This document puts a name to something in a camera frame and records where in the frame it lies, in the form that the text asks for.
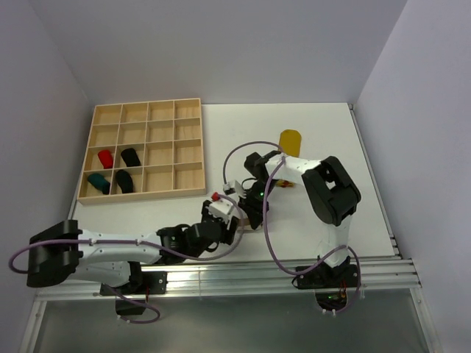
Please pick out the teal rolled sock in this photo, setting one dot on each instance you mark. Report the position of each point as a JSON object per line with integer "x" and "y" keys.
{"x": 99, "y": 182}

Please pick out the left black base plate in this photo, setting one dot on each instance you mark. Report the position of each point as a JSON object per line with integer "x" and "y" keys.
{"x": 146, "y": 283}

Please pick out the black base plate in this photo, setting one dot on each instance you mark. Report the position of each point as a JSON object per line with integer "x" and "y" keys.
{"x": 146, "y": 283}
{"x": 324, "y": 277}

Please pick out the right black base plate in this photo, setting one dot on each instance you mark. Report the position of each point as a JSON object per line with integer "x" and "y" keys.
{"x": 324, "y": 277}

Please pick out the aluminium front rail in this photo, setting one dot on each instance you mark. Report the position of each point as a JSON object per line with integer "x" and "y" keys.
{"x": 238, "y": 279}

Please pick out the black rolled sock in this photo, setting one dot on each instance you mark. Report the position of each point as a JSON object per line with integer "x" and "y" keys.
{"x": 130, "y": 157}
{"x": 124, "y": 181}

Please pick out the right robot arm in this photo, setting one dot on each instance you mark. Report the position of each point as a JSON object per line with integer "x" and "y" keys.
{"x": 332, "y": 194}

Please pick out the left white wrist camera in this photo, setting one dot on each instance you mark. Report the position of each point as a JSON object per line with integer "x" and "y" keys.
{"x": 221, "y": 207}

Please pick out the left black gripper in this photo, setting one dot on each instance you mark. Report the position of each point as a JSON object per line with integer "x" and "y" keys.
{"x": 227, "y": 234}

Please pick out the yellow cartoon sock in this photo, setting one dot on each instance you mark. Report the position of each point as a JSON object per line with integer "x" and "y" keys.
{"x": 290, "y": 140}

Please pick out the black rolled sock upper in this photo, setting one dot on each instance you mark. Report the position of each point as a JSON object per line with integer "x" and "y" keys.
{"x": 130, "y": 157}

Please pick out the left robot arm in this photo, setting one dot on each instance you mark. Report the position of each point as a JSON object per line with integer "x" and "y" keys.
{"x": 65, "y": 251}

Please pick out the red rolled sock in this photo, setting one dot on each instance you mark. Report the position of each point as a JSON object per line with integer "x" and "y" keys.
{"x": 105, "y": 158}

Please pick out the black rolled sock lower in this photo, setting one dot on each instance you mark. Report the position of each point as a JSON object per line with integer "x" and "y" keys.
{"x": 124, "y": 181}

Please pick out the wooden compartment tray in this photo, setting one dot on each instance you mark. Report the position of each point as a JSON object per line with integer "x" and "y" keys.
{"x": 168, "y": 138}

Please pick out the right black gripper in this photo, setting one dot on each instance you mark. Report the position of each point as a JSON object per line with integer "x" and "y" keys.
{"x": 254, "y": 210}

